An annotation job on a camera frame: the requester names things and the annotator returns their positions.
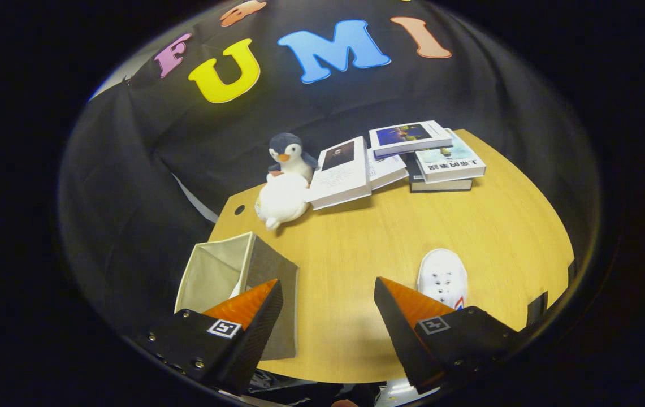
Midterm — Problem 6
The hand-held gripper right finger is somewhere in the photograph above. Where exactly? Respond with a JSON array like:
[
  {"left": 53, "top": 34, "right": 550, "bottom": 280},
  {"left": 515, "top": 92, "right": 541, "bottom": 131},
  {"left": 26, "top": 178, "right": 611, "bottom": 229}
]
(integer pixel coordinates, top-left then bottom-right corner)
[{"left": 373, "top": 277, "right": 526, "bottom": 395}]

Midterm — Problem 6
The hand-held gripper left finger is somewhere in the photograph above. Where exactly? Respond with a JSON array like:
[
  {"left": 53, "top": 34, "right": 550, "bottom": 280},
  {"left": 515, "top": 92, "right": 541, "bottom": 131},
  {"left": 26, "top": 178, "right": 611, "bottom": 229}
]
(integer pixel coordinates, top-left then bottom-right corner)
[{"left": 136, "top": 278, "right": 284, "bottom": 395}]

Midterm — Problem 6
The beige fabric storage box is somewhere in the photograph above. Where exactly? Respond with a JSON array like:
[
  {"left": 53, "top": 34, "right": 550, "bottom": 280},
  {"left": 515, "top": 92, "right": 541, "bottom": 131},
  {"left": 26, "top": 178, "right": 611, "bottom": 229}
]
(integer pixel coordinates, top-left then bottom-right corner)
[{"left": 174, "top": 232, "right": 299, "bottom": 361}]

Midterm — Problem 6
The round white plush toy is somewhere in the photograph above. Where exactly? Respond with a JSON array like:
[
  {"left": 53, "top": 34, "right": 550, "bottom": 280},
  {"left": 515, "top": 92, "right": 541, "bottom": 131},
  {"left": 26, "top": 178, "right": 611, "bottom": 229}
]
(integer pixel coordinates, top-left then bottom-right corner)
[{"left": 254, "top": 172, "right": 311, "bottom": 230}]

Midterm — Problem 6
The dark grey book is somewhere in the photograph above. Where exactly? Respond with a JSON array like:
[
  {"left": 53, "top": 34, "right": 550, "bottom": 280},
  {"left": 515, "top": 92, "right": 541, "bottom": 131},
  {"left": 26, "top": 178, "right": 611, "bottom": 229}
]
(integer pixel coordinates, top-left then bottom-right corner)
[{"left": 404, "top": 153, "right": 473, "bottom": 193}]

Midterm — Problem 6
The plain white book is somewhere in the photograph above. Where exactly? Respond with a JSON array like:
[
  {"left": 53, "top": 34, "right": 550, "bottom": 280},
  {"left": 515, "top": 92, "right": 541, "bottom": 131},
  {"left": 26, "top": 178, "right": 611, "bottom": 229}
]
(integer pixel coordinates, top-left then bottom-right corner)
[{"left": 366, "top": 150, "right": 409, "bottom": 190}]

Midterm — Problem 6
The white book with portrait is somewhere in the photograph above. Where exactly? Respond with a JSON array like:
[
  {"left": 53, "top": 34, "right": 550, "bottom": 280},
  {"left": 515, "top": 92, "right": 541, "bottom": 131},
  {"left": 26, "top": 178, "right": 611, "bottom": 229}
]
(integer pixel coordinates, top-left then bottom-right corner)
[{"left": 306, "top": 136, "right": 373, "bottom": 210}]

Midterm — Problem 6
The grey white penguin plush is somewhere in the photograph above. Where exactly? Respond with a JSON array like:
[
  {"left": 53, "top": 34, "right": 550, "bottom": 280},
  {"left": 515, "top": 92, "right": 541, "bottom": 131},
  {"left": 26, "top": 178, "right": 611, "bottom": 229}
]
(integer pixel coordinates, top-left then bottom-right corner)
[{"left": 267, "top": 132, "right": 319, "bottom": 183}]

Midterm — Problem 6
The book with pale green cover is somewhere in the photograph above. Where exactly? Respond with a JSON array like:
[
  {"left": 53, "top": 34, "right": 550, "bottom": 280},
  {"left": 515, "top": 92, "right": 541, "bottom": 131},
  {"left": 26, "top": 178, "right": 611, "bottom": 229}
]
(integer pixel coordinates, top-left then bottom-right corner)
[{"left": 414, "top": 129, "right": 487, "bottom": 183}]

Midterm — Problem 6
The book with blue picture cover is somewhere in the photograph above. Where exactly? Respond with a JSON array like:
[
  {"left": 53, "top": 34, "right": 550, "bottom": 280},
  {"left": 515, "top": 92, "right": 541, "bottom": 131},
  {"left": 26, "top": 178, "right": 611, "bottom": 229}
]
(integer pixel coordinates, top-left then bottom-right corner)
[{"left": 369, "top": 120, "right": 453, "bottom": 158}]

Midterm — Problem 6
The black backdrop cloth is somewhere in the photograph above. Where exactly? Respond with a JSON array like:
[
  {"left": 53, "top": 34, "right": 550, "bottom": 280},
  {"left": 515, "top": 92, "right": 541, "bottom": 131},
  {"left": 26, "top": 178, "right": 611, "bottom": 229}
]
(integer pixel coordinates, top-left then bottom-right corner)
[{"left": 58, "top": 0, "right": 603, "bottom": 340}]

